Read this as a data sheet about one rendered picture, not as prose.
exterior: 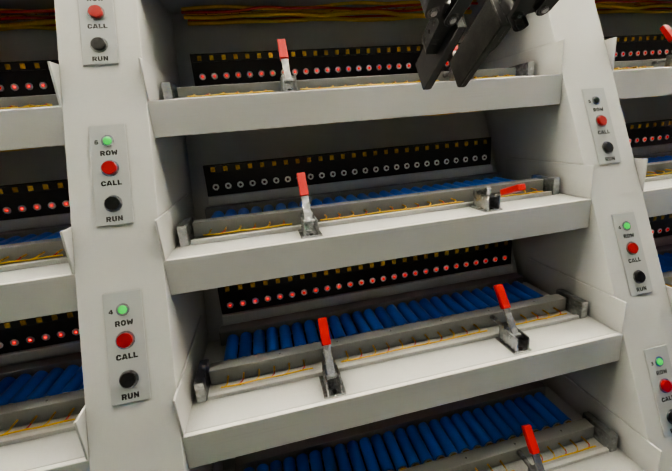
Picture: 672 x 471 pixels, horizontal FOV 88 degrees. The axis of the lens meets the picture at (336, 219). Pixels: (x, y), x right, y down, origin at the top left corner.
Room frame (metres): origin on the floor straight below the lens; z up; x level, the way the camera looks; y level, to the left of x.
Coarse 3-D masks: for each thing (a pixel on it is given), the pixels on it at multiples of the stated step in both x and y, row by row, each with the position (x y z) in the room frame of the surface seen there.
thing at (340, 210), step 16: (432, 192) 0.54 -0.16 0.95; (448, 192) 0.54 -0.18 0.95; (464, 192) 0.55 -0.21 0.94; (496, 192) 0.56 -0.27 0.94; (528, 192) 0.55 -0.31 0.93; (320, 208) 0.51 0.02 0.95; (336, 208) 0.51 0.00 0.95; (352, 208) 0.52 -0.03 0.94; (368, 208) 0.52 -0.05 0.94; (384, 208) 0.53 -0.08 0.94; (400, 208) 0.53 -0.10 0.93; (416, 208) 0.52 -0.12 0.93; (192, 224) 0.48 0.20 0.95; (208, 224) 0.48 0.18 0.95; (224, 224) 0.49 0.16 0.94; (240, 224) 0.49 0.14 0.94; (256, 224) 0.50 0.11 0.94; (272, 224) 0.50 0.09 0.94; (288, 224) 0.49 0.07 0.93
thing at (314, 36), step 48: (0, 48) 0.55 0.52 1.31; (48, 48) 0.57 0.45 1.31; (192, 48) 0.61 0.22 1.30; (240, 48) 0.63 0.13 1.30; (288, 48) 0.64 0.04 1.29; (192, 144) 0.61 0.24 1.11; (240, 144) 0.62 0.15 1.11; (288, 144) 0.64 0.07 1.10; (336, 144) 0.66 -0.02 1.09; (384, 144) 0.67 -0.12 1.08; (192, 192) 0.61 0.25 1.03
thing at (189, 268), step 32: (512, 160) 0.66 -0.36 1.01; (256, 192) 0.59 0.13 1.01; (288, 192) 0.60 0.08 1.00; (320, 192) 0.62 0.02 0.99; (576, 192) 0.54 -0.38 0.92; (160, 224) 0.40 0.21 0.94; (352, 224) 0.49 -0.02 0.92; (384, 224) 0.48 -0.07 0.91; (416, 224) 0.47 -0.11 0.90; (448, 224) 0.48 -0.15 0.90; (480, 224) 0.49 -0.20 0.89; (512, 224) 0.50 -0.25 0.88; (544, 224) 0.52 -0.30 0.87; (576, 224) 0.53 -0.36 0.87; (192, 256) 0.42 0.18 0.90; (224, 256) 0.42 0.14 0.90; (256, 256) 0.43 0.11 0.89; (288, 256) 0.44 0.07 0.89; (320, 256) 0.45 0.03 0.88; (352, 256) 0.46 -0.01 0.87; (384, 256) 0.47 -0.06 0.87; (192, 288) 0.43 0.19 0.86
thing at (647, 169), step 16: (640, 128) 0.73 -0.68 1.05; (656, 128) 0.75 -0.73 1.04; (640, 144) 0.75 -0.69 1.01; (656, 144) 0.76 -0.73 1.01; (640, 160) 0.53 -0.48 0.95; (656, 160) 0.69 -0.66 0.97; (640, 176) 0.54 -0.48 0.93; (656, 176) 0.60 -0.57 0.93; (656, 192) 0.55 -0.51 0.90; (656, 208) 0.56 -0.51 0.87
